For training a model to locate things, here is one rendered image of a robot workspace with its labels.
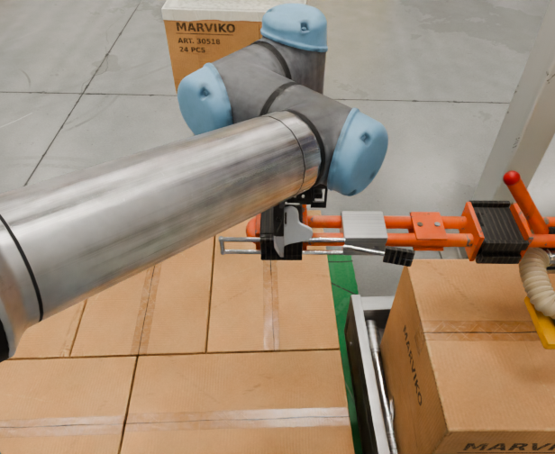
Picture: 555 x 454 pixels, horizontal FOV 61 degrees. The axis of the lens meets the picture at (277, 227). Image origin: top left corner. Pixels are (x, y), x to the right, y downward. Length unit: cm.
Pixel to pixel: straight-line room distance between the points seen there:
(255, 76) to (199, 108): 6
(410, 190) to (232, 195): 252
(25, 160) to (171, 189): 303
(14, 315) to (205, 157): 15
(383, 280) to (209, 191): 205
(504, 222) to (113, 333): 115
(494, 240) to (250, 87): 48
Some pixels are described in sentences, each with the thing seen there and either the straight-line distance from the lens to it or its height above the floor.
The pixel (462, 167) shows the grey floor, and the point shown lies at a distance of 309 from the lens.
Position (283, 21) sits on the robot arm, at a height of 159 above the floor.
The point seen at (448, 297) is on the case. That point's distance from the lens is 112.
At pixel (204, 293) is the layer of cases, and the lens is 158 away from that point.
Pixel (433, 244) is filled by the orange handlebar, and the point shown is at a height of 124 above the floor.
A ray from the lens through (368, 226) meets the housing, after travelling 78.
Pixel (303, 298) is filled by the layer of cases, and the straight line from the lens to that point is 155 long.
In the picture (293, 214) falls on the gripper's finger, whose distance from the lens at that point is 70.
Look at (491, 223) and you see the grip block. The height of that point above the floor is 125.
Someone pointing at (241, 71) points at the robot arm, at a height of 157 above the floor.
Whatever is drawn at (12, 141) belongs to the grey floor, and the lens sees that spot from 354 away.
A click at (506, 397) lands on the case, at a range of 103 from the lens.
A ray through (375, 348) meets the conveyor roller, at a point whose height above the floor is 55.
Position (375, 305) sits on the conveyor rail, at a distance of 150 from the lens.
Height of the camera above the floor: 180
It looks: 46 degrees down
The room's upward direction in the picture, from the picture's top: straight up
